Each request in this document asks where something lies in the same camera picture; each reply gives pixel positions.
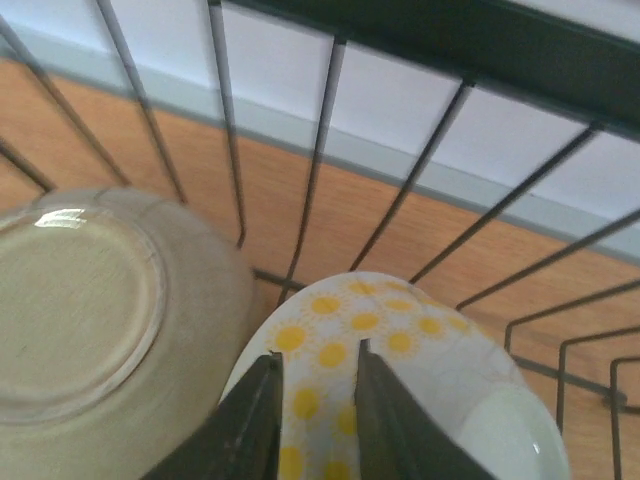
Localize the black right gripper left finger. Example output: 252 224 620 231
144 352 284 479

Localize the black wire dish rack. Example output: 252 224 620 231
1 1 639 479

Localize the beige leaf pattern bowl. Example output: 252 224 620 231
1 188 262 479

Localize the yellow blue pattern bowl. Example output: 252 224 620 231
227 272 571 479

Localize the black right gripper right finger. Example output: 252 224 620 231
354 339 493 480

